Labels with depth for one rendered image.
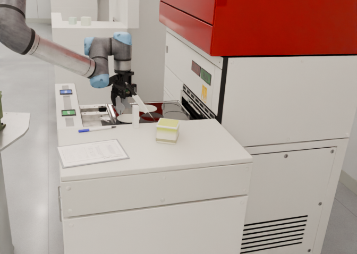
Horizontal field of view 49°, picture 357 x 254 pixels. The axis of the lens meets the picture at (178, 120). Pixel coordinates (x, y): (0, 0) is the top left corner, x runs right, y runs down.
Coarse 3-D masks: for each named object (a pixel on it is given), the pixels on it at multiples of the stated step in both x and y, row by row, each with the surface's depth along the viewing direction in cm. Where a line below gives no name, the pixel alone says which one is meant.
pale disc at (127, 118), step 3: (123, 114) 178; (126, 114) 178; (129, 114) 178; (117, 117) 174; (120, 117) 174; (123, 117) 174; (126, 117) 174; (129, 117) 175; (120, 120) 171; (123, 120) 171; (126, 120) 172; (129, 120) 172
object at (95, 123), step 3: (93, 120) 174; (96, 120) 175; (99, 120) 175; (84, 123) 171; (87, 123) 171; (90, 123) 171; (93, 123) 171; (96, 123) 171; (99, 123) 172; (84, 126) 168; (87, 126) 168
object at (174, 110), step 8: (136, 104) 190; (144, 104) 191; (152, 104) 192; (160, 104) 192; (168, 104) 193; (176, 104) 194; (112, 112) 179; (128, 112) 180; (152, 112) 182; (160, 112) 183; (168, 112) 183; (176, 112) 184; (184, 112) 184; (144, 120) 173; (152, 120) 174
